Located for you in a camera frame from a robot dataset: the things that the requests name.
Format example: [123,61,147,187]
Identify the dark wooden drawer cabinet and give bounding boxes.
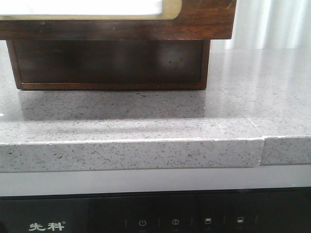
[6,40,210,90]

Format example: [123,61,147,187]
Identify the wooden drawer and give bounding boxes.
[0,0,236,40]
[14,40,203,83]

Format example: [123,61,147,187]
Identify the black appliance control panel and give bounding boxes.
[0,187,311,233]

